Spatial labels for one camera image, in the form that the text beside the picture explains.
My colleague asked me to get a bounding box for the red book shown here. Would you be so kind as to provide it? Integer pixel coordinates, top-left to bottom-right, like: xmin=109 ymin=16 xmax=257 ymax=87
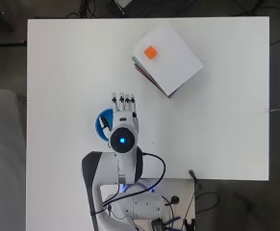
xmin=134 ymin=63 xmax=171 ymax=98

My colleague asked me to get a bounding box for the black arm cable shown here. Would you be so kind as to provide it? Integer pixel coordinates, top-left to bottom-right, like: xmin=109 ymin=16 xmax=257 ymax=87
xmin=101 ymin=151 xmax=167 ymax=208

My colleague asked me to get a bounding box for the white hanging sheet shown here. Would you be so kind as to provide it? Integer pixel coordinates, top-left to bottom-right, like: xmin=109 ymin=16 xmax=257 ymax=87
xmin=0 ymin=86 xmax=28 ymax=231

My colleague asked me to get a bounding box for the blue round tub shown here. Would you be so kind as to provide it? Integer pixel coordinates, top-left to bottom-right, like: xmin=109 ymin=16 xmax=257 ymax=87
xmin=94 ymin=108 xmax=115 ymax=142

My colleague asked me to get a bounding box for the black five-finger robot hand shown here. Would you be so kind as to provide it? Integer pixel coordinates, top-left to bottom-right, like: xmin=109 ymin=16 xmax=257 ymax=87
xmin=99 ymin=91 xmax=140 ymax=133

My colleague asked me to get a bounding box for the robot mounting platform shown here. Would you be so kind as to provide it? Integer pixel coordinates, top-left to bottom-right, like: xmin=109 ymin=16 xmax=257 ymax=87
xmin=99 ymin=177 xmax=197 ymax=231

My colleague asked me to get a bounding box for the blue-grey cover book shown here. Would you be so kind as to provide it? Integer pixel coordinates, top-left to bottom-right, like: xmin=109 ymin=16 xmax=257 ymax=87
xmin=131 ymin=55 xmax=172 ymax=98

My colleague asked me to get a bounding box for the orange cube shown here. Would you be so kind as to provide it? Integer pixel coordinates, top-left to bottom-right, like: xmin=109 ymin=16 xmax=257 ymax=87
xmin=143 ymin=44 xmax=159 ymax=61

